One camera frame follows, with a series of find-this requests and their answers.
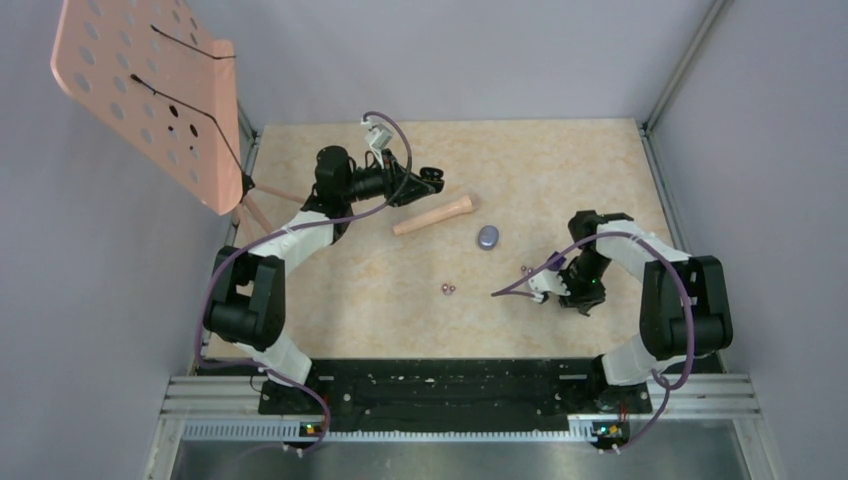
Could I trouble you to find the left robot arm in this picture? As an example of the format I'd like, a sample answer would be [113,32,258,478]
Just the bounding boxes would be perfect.
[202,145,445,414]

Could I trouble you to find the pink perforated board stand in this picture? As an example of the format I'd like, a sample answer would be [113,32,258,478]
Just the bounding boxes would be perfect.
[50,0,271,230]

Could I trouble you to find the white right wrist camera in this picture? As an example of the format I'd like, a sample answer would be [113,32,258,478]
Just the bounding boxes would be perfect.
[527,268,570,304]

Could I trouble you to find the aluminium frame rail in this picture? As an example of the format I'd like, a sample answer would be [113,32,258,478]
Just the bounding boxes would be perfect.
[143,368,786,479]

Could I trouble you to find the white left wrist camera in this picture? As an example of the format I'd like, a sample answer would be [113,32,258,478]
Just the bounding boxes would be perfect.
[361,119,394,158]

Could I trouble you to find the purple and green toy blocks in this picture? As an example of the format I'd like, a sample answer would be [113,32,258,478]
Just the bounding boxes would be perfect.
[547,256,567,272]

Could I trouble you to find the grey-blue oval case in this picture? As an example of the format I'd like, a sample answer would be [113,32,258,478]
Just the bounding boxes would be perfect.
[476,225,500,251]

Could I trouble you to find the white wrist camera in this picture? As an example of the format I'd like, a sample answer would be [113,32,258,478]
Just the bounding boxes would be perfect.
[361,119,394,158]
[527,268,570,304]

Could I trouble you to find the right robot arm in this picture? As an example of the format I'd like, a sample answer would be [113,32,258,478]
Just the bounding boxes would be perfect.
[557,210,733,412]

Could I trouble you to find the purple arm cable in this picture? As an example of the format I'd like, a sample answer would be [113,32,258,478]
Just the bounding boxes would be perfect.
[490,230,697,454]
[193,109,415,457]

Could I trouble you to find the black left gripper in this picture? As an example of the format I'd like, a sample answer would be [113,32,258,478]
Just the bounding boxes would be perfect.
[341,148,434,207]

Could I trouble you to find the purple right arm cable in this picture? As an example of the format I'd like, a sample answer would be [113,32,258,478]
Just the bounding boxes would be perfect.
[490,230,697,454]

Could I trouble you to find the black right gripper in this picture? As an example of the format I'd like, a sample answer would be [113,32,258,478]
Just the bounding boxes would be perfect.
[550,252,614,313]

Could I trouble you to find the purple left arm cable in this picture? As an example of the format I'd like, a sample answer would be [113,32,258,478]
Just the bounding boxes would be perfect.
[193,109,415,457]

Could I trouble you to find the black earbud charging case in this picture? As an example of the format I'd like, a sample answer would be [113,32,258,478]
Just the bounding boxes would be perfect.
[419,167,444,186]

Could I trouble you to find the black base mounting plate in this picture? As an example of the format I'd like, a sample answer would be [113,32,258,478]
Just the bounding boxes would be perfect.
[195,357,652,435]

